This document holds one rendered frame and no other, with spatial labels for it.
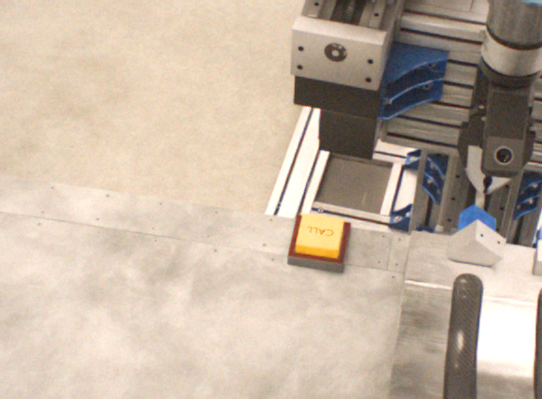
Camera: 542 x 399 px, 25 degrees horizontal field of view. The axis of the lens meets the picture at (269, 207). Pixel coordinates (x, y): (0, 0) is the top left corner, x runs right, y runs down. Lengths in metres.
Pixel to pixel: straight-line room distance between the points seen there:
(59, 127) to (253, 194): 0.53
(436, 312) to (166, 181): 1.45
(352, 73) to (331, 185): 0.85
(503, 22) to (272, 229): 0.55
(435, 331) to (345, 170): 1.15
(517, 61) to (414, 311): 0.37
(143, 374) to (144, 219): 0.27
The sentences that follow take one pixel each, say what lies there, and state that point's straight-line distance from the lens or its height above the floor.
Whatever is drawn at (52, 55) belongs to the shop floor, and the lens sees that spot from 3.31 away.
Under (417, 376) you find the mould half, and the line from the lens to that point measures 1.51.
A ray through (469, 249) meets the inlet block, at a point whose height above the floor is 0.92.
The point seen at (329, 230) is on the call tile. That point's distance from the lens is 1.73.
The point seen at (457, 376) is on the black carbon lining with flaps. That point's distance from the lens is 1.54.
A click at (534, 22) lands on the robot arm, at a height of 1.29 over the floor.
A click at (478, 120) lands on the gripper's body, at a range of 1.48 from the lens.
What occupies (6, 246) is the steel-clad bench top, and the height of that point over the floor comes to 0.80.
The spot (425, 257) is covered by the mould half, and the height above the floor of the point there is 0.89.
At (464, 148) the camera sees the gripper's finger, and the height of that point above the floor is 1.08.
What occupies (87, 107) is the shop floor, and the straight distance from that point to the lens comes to 3.15.
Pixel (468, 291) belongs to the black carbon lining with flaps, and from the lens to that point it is 1.62.
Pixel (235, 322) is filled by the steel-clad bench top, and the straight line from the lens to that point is 1.67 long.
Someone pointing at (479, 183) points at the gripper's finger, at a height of 1.02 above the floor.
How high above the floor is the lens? 2.14
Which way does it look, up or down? 48 degrees down
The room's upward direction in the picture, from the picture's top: 2 degrees clockwise
